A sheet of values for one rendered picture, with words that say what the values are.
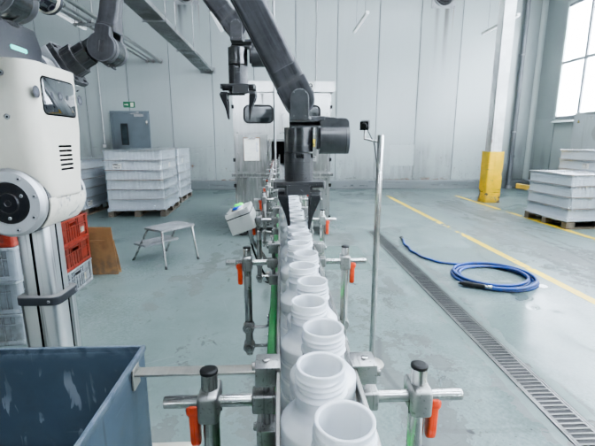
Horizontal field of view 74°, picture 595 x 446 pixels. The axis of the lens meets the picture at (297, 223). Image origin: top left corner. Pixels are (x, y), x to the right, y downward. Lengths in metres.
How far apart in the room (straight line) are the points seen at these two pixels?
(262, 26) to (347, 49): 10.62
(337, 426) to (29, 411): 0.77
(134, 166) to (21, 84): 6.44
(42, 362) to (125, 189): 6.71
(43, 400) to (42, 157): 0.52
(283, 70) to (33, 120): 0.58
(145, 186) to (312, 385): 7.21
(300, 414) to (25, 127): 0.90
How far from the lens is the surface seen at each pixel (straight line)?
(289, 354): 0.41
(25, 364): 0.93
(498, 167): 9.57
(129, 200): 7.55
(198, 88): 11.28
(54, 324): 1.22
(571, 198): 7.20
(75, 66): 1.35
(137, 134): 11.59
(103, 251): 4.35
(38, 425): 0.99
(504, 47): 9.73
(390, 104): 11.44
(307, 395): 0.30
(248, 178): 5.53
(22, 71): 1.07
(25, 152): 1.07
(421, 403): 0.43
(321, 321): 0.37
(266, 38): 0.79
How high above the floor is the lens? 1.32
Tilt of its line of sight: 12 degrees down
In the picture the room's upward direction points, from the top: straight up
